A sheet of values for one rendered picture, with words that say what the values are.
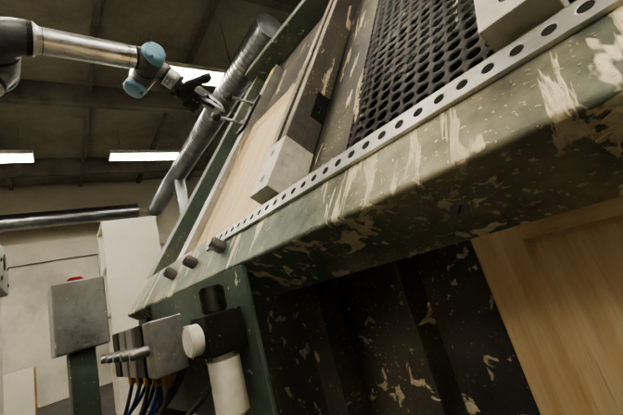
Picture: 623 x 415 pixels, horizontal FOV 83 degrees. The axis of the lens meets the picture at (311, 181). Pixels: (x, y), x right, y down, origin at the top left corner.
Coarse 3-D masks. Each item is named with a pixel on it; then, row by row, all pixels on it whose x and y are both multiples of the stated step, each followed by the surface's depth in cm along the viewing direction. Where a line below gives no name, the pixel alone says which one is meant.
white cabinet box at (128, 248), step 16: (112, 224) 403; (128, 224) 412; (144, 224) 422; (112, 240) 397; (128, 240) 406; (144, 240) 415; (112, 256) 391; (128, 256) 400; (144, 256) 409; (112, 272) 385; (128, 272) 393; (144, 272) 402; (112, 288) 380; (128, 288) 388; (112, 304) 374; (128, 304) 382; (112, 320) 369; (128, 320) 376; (112, 368) 400; (128, 384) 355; (144, 384) 362
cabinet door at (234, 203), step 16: (288, 96) 108; (272, 112) 115; (256, 128) 122; (272, 128) 104; (256, 144) 110; (240, 160) 113; (256, 160) 98; (240, 176) 103; (256, 176) 89; (224, 192) 107; (240, 192) 93; (224, 208) 97; (240, 208) 84; (208, 224) 101; (224, 224) 88
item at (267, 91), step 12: (276, 72) 150; (276, 84) 147; (264, 96) 139; (264, 108) 137; (252, 120) 130; (240, 144) 123; (228, 156) 123; (228, 168) 116; (216, 180) 117; (216, 192) 109; (204, 216) 104; (192, 240) 99
